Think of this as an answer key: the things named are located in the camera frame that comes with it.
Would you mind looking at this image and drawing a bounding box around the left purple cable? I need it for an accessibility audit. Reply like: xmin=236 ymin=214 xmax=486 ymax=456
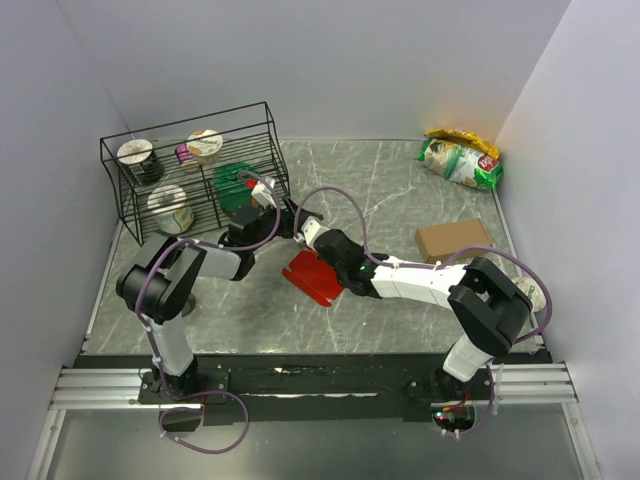
xmin=135 ymin=169 xmax=281 ymax=455

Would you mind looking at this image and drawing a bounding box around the aluminium frame rail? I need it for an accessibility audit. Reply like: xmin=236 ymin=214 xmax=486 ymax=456
xmin=26 ymin=319 xmax=603 ymax=480

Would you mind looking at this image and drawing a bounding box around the foil lid dark cup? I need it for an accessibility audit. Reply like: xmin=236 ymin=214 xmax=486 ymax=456
xmin=116 ymin=139 xmax=164 ymax=186

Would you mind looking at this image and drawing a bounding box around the metal tin can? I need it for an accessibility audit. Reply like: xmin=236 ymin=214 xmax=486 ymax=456
xmin=181 ymin=294 xmax=197 ymax=317

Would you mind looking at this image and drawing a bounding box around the green chips bag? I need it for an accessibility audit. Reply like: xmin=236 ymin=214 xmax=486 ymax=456
xmin=416 ymin=137 xmax=503 ymax=191

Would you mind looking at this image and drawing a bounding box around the yellow chips bag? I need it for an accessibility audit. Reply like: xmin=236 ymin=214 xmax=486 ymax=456
xmin=424 ymin=128 xmax=500 ymax=159

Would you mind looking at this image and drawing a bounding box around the white cup lower shelf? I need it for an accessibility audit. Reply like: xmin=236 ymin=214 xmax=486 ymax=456
xmin=147 ymin=185 xmax=195 ymax=235

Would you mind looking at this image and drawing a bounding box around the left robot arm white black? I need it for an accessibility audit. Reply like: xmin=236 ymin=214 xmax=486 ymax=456
xmin=116 ymin=198 xmax=301 ymax=402

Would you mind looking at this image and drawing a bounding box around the white yogurt cup orange label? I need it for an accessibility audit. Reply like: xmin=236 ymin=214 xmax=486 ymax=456
xmin=186 ymin=129 xmax=224 ymax=166

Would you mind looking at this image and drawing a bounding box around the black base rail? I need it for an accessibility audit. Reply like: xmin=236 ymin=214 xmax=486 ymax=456
xmin=54 ymin=353 xmax=566 ymax=432

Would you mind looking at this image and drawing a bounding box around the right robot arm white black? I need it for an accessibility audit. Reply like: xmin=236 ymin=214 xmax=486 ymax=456
xmin=303 ymin=226 xmax=532 ymax=399

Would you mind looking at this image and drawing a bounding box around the green lidded jar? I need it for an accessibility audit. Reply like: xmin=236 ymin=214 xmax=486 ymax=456
xmin=213 ymin=162 xmax=257 ymax=218

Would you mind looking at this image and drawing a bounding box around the purple cable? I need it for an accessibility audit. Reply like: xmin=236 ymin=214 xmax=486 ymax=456
xmin=293 ymin=186 xmax=554 ymax=437
xmin=135 ymin=169 xmax=281 ymax=455

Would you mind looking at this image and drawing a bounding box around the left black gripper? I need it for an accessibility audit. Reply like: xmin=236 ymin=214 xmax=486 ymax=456
xmin=248 ymin=195 xmax=322 ymax=252

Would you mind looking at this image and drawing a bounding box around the black wire rack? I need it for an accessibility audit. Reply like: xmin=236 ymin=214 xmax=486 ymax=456
xmin=100 ymin=101 xmax=290 ymax=244

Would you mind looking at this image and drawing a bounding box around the brown cardboard box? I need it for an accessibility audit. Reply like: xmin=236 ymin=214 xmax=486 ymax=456
xmin=415 ymin=218 xmax=493 ymax=264

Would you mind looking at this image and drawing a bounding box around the red paper box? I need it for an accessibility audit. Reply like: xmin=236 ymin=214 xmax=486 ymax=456
xmin=282 ymin=250 xmax=344 ymax=307

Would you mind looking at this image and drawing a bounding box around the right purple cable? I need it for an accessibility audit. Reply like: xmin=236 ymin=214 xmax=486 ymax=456
xmin=293 ymin=186 xmax=554 ymax=437

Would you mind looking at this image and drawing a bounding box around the small purple white cup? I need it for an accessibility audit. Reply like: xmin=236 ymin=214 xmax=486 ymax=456
xmin=175 ymin=144 xmax=194 ymax=164

